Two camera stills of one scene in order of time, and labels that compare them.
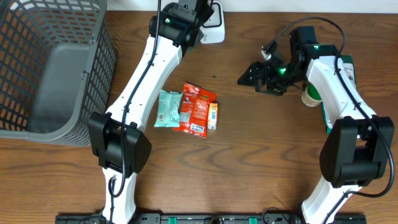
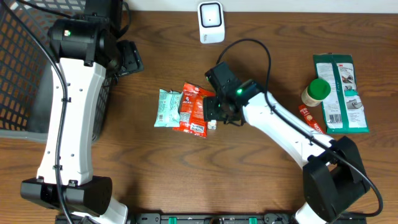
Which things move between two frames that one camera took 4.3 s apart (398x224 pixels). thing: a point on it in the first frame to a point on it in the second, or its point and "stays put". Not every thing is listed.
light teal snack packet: [169, 107] stays put
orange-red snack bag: [194, 110] stays put
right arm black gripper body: [277, 77] to [216, 106]
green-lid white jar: [310, 96] stays put
